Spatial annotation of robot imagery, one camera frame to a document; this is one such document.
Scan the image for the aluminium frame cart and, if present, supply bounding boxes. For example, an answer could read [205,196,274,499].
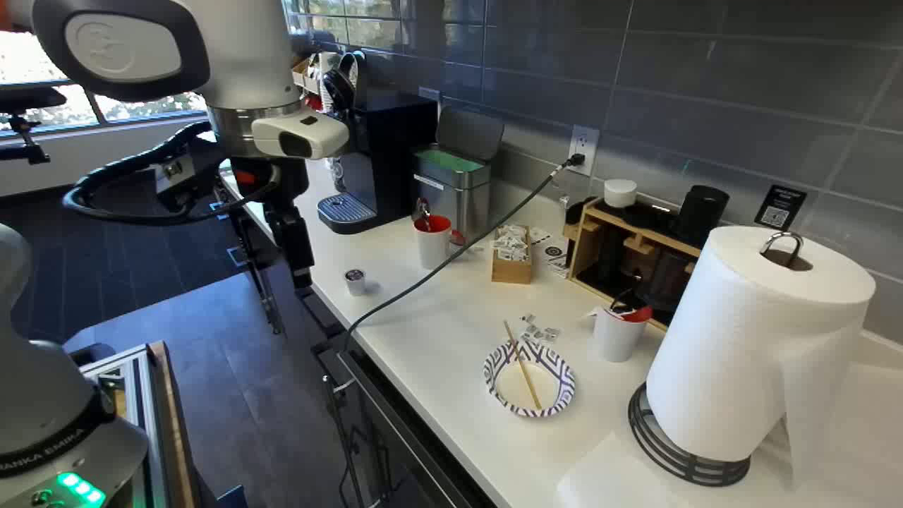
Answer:
[78,341,199,508]

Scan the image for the small scattered foil pieces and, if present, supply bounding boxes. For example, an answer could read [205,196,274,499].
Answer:
[518,311,565,345]

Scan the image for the white paper towel roll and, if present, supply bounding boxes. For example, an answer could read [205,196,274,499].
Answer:
[642,224,879,490]

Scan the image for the black wire paper towel holder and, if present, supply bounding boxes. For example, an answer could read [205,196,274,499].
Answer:
[627,229,807,489]

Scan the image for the black coffee machine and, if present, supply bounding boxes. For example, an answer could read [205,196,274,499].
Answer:
[315,87,439,236]

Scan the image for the white wall outlet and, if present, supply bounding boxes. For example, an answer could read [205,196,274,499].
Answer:
[565,125,600,177]

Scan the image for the small white cup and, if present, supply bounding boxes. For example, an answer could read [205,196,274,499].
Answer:
[600,177,641,211]

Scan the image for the wooden countertop organizer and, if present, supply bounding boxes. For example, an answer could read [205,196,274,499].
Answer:
[562,196,701,328]

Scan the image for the coffee capsule rack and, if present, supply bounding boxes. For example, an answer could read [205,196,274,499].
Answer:
[291,46,368,121]

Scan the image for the black QR code sign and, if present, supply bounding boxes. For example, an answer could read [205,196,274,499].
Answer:
[754,180,810,235]

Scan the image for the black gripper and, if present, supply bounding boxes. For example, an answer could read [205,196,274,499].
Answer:
[233,156,319,297]

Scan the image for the dark base cabinet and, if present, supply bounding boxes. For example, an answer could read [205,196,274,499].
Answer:
[304,284,490,508]

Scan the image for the white cup with utensils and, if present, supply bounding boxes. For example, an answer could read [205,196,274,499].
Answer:
[590,303,655,363]

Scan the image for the black cylindrical container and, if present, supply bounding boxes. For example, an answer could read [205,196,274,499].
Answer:
[677,184,734,249]

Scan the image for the white cup with red contents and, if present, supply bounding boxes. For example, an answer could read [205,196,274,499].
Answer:
[412,211,456,272]

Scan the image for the black tripod stand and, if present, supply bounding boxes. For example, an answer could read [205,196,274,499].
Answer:
[220,187,285,337]

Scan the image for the wooden chopstick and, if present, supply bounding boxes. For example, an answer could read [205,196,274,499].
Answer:
[500,320,548,416]

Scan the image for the steel bin with green bag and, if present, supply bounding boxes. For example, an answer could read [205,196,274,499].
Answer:
[412,101,508,236]

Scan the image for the dark power cable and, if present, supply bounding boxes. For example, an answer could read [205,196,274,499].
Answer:
[340,149,587,337]

